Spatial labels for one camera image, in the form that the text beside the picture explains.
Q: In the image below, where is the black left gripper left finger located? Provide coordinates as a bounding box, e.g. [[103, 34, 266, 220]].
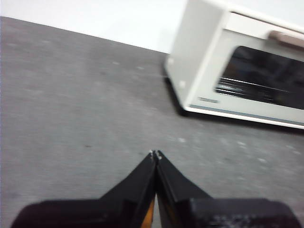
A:
[[10, 151, 158, 228]]

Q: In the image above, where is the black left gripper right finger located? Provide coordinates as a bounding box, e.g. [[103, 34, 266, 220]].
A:
[[155, 150, 303, 228]]

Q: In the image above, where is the white toaster oven housing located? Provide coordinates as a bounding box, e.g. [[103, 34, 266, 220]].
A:
[[163, 0, 304, 116]]

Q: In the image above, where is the oven door with glass window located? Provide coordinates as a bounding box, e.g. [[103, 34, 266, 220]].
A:
[[184, 10, 304, 130]]

